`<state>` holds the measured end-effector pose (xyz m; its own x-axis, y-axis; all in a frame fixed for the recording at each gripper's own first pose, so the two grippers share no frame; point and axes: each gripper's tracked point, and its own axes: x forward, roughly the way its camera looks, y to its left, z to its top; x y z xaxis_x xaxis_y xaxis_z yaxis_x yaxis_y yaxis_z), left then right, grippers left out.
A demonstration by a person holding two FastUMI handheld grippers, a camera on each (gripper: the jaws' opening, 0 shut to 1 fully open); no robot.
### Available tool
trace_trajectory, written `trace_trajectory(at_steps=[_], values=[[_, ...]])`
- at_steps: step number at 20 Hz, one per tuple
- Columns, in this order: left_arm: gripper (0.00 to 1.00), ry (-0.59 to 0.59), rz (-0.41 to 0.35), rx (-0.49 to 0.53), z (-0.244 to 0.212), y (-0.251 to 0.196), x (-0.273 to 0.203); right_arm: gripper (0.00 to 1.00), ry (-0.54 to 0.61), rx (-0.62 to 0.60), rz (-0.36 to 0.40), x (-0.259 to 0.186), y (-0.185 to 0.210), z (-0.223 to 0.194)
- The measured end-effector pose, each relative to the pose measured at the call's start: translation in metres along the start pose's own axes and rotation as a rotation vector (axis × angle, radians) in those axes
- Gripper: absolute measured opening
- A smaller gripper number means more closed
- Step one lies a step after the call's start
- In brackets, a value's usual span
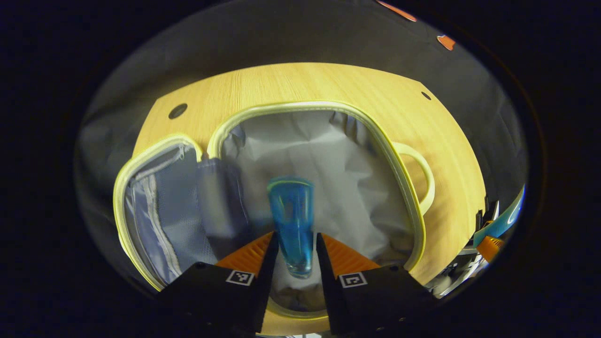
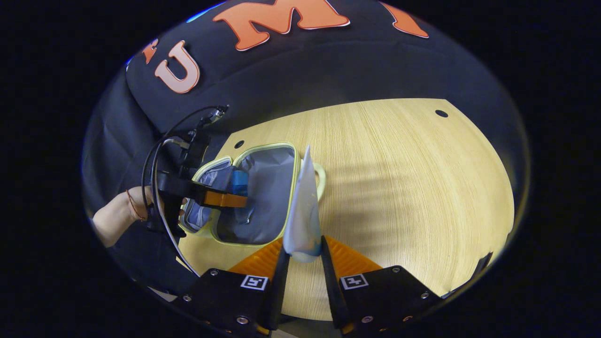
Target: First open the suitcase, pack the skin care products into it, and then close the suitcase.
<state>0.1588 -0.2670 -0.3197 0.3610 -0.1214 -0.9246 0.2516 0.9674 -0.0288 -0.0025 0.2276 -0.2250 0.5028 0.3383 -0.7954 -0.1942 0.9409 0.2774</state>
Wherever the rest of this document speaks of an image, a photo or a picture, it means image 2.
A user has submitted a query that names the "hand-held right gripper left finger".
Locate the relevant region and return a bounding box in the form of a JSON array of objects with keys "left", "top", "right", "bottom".
[{"left": 171, "top": 237, "right": 291, "bottom": 336}]

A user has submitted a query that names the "thin red bracelet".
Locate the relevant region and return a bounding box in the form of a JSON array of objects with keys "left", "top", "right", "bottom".
[{"left": 126, "top": 189, "right": 147, "bottom": 222}]

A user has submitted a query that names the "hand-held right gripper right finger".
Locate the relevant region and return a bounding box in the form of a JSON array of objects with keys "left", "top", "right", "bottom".
[{"left": 321, "top": 235, "right": 444, "bottom": 335}]

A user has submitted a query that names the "black cable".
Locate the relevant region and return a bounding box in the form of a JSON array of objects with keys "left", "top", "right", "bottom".
[{"left": 141, "top": 106, "right": 221, "bottom": 277}]

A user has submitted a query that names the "small blue bottle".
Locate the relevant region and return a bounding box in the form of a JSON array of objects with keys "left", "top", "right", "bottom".
[{"left": 229, "top": 170, "right": 249, "bottom": 197}]

